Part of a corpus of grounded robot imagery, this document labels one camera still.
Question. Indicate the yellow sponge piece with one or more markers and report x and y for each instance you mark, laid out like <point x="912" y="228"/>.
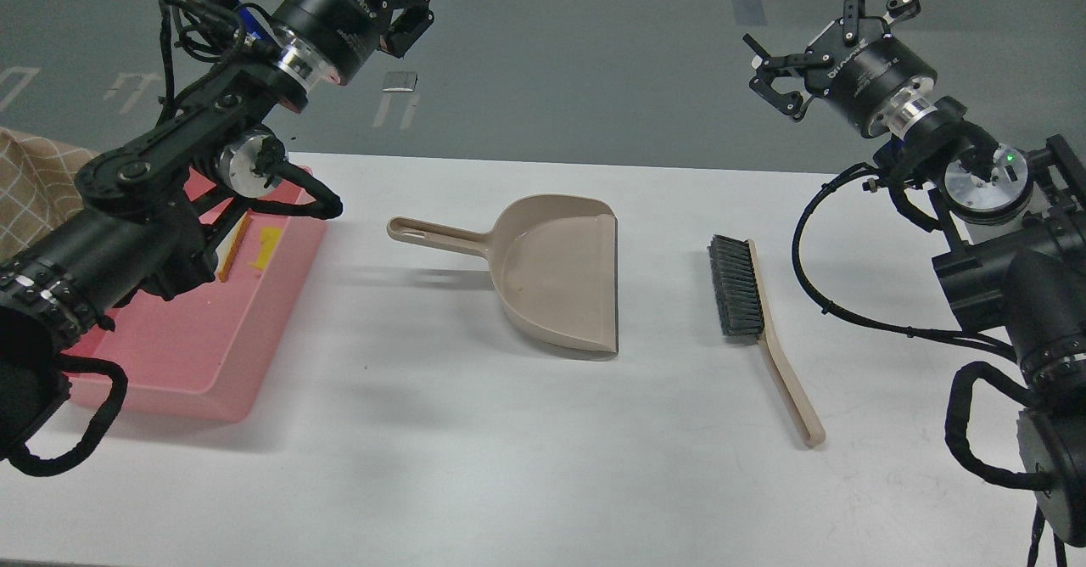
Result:
<point x="269" y="238"/>

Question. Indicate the beige plastic dustpan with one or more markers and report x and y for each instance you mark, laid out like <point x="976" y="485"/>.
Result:
<point x="552" y="259"/>

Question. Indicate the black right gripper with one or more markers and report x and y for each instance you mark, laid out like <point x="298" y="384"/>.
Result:
<point x="874" y="75"/>

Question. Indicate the pink plastic bin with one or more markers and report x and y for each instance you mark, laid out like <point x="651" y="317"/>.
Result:
<point x="205" y="353"/>

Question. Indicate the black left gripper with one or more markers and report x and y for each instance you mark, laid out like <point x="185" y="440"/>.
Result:
<point x="345" y="33"/>

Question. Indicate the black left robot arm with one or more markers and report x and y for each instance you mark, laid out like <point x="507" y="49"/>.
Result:
<point x="156" y="209"/>

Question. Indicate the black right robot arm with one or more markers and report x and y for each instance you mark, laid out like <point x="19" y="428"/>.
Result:
<point x="1013" y="271"/>

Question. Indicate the beige hand brush black bristles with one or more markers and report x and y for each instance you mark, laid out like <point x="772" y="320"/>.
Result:
<point x="745" y="314"/>

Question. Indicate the white bread slice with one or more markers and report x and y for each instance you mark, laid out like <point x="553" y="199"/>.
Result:
<point x="229" y="247"/>

